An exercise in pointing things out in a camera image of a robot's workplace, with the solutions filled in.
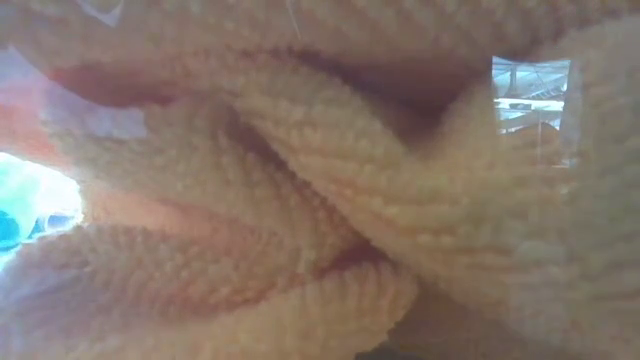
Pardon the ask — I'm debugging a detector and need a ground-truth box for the orange microfiber towel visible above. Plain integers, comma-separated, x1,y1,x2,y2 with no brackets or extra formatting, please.
0,0,640,281
0,99,640,360

